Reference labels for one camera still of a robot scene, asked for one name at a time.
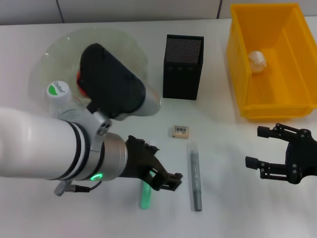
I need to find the grey glitter pen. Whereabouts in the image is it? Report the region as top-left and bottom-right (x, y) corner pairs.
(187, 142), (203, 212)

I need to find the beige eraser with barcode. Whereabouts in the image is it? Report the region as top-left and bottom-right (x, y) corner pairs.
(172, 124), (191, 139)

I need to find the mint green pen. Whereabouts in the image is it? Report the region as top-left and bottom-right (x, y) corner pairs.
(139, 140), (158, 210)

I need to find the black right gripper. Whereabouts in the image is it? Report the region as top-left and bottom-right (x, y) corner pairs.
(245, 123), (317, 185)

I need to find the clear water bottle green label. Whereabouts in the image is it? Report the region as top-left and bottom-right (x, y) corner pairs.
(45, 80), (93, 120)

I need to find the white paper ball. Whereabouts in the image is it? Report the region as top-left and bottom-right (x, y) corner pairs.
(248, 50), (267, 73)

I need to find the black left wrist camera housing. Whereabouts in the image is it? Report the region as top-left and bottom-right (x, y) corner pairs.
(79, 43), (162, 121)

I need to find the yellow plastic bin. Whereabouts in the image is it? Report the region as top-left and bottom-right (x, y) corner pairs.
(225, 2), (317, 121)

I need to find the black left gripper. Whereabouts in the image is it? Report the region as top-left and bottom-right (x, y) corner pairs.
(120, 135), (183, 192)

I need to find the red-orange citrus fruit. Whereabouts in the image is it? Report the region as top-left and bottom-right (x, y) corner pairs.
(75, 70), (88, 97)

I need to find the pale green glass fruit plate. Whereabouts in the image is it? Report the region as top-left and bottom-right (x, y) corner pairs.
(39, 27), (149, 110)

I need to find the black mesh pen holder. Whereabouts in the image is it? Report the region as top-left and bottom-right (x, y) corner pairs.
(162, 34), (205, 101)

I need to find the left gripper cable with connector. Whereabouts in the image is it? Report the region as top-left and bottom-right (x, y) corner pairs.
(54, 179), (103, 197)

